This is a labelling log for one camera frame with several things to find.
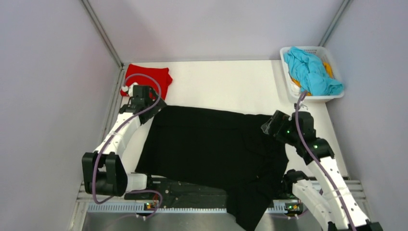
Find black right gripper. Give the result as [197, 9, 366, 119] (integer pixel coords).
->
[262, 109, 300, 146]

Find black t shirt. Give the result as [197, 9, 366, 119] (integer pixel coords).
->
[135, 106, 288, 231]

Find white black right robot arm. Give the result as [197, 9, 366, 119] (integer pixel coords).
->
[261, 110, 383, 231]

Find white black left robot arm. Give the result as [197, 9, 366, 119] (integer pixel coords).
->
[82, 85, 166, 199]

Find folded red t shirt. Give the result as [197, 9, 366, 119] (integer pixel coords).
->
[125, 64, 173, 100]

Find light blue t shirt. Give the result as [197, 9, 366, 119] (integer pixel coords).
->
[283, 47, 344, 96]

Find orange t shirt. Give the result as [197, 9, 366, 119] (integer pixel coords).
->
[288, 61, 333, 96]

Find white plastic laundry basket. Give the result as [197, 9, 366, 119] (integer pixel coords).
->
[280, 46, 344, 103]

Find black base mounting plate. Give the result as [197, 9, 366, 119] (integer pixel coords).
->
[124, 177, 315, 209]

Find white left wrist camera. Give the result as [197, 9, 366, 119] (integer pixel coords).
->
[121, 85, 133, 97]

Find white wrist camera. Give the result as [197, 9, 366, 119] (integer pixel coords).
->
[295, 102, 309, 112]
[121, 85, 133, 97]

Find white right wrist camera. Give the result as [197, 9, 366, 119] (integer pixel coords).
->
[295, 102, 309, 112]

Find grey slotted cable duct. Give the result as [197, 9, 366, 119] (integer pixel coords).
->
[87, 202, 302, 214]

